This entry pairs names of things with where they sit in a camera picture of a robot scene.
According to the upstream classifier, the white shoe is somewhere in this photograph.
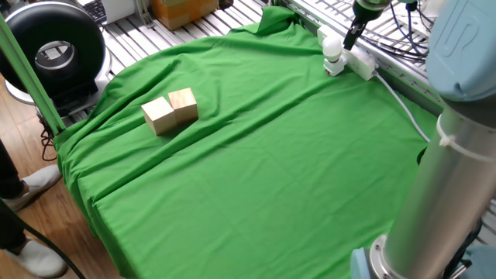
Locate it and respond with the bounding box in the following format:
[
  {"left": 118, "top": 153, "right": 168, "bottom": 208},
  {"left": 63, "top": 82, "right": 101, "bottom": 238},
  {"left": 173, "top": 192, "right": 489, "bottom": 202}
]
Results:
[
  {"left": 2, "top": 239, "right": 69, "bottom": 279},
  {"left": 3, "top": 164, "right": 63, "bottom": 212}
]

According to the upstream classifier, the green cloth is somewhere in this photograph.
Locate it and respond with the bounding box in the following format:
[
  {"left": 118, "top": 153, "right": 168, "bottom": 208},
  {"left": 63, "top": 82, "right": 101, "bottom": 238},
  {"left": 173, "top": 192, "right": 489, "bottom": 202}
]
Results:
[{"left": 53, "top": 5, "right": 439, "bottom": 279}]

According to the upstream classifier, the white LED bulb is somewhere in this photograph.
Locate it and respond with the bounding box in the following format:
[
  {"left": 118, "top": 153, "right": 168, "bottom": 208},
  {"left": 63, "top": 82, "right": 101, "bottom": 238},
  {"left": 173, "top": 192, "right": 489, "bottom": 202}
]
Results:
[{"left": 322, "top": 35, "right": 343, "bottom": 63}]

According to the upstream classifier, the white plug-in bulb holder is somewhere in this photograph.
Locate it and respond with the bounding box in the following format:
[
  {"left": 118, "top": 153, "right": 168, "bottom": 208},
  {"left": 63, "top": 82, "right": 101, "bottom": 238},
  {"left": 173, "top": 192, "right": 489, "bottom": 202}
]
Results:
[{"left": 323, "top": 56, "right": 349, "bottom": 78}]

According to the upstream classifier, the green frame post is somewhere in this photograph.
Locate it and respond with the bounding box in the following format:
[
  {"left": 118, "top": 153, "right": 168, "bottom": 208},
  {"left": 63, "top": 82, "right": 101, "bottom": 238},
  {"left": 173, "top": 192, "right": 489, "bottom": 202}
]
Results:
[{"left": 0, "top": 13, "right": 67, "bottom": 136}]

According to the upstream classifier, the white power strip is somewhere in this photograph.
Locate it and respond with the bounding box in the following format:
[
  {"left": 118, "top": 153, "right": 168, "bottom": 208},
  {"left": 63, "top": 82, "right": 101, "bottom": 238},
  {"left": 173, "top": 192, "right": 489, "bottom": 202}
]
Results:
[{"left": 316, "top": 23, "right": 379, "bottom": 81}]

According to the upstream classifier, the cardboard box yellow tape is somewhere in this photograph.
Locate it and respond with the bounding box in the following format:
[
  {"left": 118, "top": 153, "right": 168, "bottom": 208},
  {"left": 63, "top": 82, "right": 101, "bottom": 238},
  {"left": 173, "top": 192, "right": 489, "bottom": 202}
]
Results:
[{"left": 150, "top": 0, "right": 220, "bottom": 31}]

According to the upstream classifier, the white box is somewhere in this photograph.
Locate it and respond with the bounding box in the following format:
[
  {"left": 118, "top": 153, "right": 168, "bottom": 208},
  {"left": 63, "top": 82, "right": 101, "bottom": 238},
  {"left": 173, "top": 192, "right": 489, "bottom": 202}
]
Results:
[{"left": 101, "top": 0, "right": 137, "bottom": 25}]

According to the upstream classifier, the dark blue cable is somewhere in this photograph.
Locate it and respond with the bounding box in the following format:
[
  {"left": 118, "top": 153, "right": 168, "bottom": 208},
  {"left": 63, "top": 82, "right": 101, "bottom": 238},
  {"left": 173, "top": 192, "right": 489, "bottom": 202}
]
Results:
[{"left": 389, "top": 0, "right": 433, "bottom": 57}]

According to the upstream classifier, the thin black wire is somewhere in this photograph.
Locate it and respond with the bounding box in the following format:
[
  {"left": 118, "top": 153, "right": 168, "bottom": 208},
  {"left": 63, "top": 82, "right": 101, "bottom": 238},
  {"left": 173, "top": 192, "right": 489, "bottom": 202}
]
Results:
[{"left": 40, "top": 115, "right": 59, "bottom": 162}]

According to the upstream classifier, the black keyboard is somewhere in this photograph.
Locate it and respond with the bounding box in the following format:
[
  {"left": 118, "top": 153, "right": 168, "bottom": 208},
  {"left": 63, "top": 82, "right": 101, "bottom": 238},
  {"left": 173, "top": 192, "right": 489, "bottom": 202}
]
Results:
[{"left": 81, "top": 0, "right": 108, "bottom": 25}]

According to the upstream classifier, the reddish wooden cube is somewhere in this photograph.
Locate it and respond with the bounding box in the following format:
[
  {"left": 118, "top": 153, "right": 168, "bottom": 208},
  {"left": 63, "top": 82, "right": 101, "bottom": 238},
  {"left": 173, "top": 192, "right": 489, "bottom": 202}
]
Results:
[{"left": 167, "top": 87, "right": 199, "bottom": 124}]

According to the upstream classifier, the pale wooden cube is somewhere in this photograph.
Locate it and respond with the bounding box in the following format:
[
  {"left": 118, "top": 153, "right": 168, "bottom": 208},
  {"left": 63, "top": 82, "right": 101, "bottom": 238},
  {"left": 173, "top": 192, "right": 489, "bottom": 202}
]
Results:
[{"left": 140, "top": 96, "right": 178, "bottom": 136}]

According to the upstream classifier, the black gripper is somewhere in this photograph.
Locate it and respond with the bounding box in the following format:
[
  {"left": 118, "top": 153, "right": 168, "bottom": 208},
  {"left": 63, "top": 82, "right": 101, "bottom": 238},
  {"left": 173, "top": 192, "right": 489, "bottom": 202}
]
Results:
[{"left": 343, "top": 2, "right": 388, "bottom": 52}]

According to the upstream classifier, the black trouser leg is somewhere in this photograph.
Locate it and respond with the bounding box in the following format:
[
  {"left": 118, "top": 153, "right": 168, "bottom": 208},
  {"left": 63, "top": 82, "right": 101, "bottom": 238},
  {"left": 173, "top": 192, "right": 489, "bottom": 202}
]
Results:
[{"left": 0, "top": 139, "right": 27, "bottom": 251}]

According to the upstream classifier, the black ring-shaped device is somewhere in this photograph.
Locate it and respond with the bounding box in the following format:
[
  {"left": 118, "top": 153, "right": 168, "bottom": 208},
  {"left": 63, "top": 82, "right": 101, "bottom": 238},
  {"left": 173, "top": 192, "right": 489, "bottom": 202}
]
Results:
[{"left": 0, "top": 1, "right": 114, "bottom": 117}]

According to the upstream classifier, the thick black floor cable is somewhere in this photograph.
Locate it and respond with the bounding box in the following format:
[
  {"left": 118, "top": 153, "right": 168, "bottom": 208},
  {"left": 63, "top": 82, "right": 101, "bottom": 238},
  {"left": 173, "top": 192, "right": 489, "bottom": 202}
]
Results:
[{"left": 0, "top": 197, "right": 89, "bottom": 279}]

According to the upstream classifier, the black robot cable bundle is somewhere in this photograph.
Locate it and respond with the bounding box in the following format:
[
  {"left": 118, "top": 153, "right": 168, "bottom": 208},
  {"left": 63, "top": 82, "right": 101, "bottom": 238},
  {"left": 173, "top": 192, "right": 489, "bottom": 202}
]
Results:
[{"left": 362, "top": 0, "right": 437, "bottom": 63}]

